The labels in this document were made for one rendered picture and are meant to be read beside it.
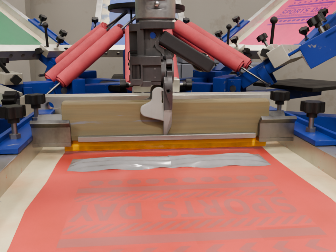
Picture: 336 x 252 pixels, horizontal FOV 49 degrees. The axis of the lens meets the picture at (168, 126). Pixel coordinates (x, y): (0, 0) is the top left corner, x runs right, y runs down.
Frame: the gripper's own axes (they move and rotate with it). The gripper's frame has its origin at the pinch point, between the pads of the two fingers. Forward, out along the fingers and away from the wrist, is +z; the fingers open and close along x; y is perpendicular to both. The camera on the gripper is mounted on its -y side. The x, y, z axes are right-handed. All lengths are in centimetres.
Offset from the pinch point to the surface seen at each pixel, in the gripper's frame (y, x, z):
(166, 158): 1.1, 7.1, 4.6
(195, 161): -3.9, 9.5, 4.6
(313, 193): -18.8, 24.1, 5.4
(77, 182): 15.9, 16.3, 5.1
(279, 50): -35.0, -31.5, -13.9
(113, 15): 18, -190, -35
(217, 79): -24, -61, -3
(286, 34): -74, -120, -20
